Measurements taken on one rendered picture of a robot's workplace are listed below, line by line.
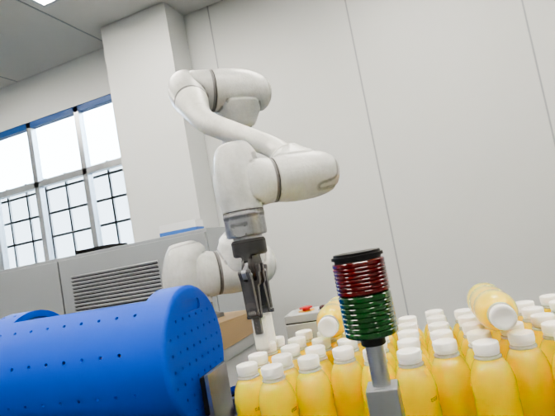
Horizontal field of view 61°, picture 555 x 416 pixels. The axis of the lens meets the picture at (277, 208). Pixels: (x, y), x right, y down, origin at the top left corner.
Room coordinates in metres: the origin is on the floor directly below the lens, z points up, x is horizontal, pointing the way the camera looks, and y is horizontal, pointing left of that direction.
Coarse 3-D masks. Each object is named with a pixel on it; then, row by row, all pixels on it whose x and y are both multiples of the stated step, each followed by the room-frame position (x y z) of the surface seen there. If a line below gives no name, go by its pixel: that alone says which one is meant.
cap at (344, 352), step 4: (336, 348) 0.88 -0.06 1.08; (340, 348) 0.87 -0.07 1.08; (344, 348) 0.87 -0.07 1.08; (348, 348) 0.86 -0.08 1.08; (352, 348) 0.87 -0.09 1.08; (336, 352) 0.86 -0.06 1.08; (340, 352) 0.86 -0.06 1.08; (344, 352) 0.86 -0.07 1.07; (348, 352) 0.86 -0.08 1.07; (352, 352) 0.86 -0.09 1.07; (336, 356) 0.86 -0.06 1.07; (340, 356) 0.86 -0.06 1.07; (344, 356) 0.86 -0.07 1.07; (348, 356) 0.86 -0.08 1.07; (352, 356) 0.86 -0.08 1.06; (336, 360) 0.87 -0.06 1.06; (340, 360) 0.86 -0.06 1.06; (344, 360) 0.86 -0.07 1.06
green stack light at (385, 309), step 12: (348, 300) 0.55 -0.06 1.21; (360, 300) 0.54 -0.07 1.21; (372, 300) 0.54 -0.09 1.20; (384, 300) 0.55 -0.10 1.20; (348, 312) 0.55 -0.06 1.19; (360, 312) 0.54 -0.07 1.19; (372, 312) 0.54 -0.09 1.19; (384, 312) 0.55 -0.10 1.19; (348, 324) 0.56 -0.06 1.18; (360, 324) 0.55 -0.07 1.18; (372, 324) 0.54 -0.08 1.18; (384, 324) 0.54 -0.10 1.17; (396, 324) 0.56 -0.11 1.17; (348, 336) 0.56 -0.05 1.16; (360, 336) 0.55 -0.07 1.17; (372, 336) 0.54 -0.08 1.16; (384, 336) 0.54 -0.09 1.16
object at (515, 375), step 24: (552, 312) 0.94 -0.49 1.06; (456, 336) 1.00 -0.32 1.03; (504, 336) 0.83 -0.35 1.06; (432, 360) 0.85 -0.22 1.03; (456, 360) 0.78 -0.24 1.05; (480, 360) 0.74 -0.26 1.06; (504, 360) 0.74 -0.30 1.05; (528, 360) 0.74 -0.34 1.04; (552, 360) 0.73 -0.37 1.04; (408, 384) 0.76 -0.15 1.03; (432, 384) 0.76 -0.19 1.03; (456, 384) 0.77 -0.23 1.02; (480, 384) 0.73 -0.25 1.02; (504, 384) 0.72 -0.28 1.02; (528, 384) 0.74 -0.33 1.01; (552, 384) 0.74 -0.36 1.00; (408, 408) 0.76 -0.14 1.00; (432, 408) 0.75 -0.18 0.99; (456, 408) 0.77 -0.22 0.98; (480, 408) 0.74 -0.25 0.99; (504, 408) 0.72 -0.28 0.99; (528, 408) 0.75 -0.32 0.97; (552, 408) 0.74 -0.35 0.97
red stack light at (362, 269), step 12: (336, 264) 0.56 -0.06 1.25; (348, 264) 0.55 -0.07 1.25; (360, 264) 0.54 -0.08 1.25; (372, 264) 0.55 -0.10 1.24; (384, 264) 0.56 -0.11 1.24; (336, 276) 0.56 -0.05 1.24; (348, 276) 0.55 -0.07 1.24; (360, 276) 0.54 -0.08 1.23; (372, 276) 0.54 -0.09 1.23; (384, 276) 0.55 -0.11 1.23; (336, 288) 0.58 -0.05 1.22; (348, 288) 0.55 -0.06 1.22; (360, 288) 0.54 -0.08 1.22; (372, 288) 0.54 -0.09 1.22; (384, 288) 0.55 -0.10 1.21
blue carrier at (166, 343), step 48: (192, 288) 1.05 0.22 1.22; (0, 336) 1.04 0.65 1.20; (48, 336) 0.99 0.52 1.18; (96, 336) 0.95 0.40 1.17; (144, 336) 0.91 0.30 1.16; (192, 336) 1.01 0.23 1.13; (0, 384) 0.98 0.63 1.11; (48, 384) 0.95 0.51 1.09; (96, 384) 0.93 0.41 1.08; (144, 384) 0.90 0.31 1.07; (192, 384) 0.98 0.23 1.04
